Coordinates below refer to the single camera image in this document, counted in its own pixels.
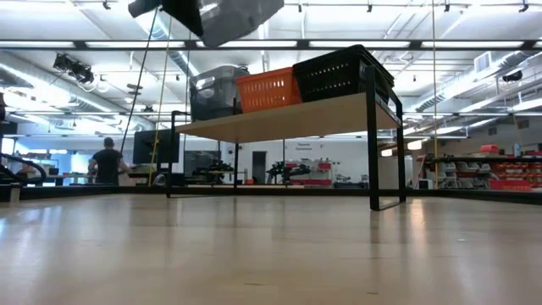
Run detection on black monitor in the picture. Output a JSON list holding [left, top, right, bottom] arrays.
[[132, 129, 181, 165]]

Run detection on black metal table frame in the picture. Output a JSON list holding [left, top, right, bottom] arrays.
[[0, 185, 542, 207]]

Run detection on grey door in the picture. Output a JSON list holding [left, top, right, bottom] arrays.
[[252, 150, 268, 186]]

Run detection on orange plastic basket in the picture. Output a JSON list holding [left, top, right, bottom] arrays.
[[235, 66, 296, 81], [236, 76, 303, 114]]

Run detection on person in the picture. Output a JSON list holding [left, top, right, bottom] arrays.
[[87, 136, 129, 186]]

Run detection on storage shelves with red bins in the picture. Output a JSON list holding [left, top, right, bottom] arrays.
[[423, 143, 542, 192]]

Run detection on wooden shelf with black frame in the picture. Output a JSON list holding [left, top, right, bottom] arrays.
[[165, 63, 407, 212]]

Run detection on grey translucent plastic basket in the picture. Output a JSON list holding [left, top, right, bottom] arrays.
[[189, 80, 243, 122], [198, 0, 285, 48], [189, 64, 251, 92]]

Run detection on red and white bin rack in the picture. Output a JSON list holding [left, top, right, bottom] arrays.
[[284, 158, 335, 188]]

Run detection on thin vertical pole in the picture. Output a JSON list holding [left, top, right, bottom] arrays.
[[431, 0, 439, 187]]

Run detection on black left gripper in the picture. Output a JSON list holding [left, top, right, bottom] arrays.
[[128, 0, 204, 37]]

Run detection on ceiling air vent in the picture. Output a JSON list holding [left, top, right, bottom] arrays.
[[473, 51, 494, 74]]

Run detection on black hanging cable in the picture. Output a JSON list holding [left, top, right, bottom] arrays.
[[118, 3, 161, 156]]

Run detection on black frame bar with lights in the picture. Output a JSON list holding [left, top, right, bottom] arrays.
[[0, 38, 542, 53]]

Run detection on black cable conduit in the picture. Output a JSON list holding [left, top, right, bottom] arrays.
[[0, 152, 47, 187]]

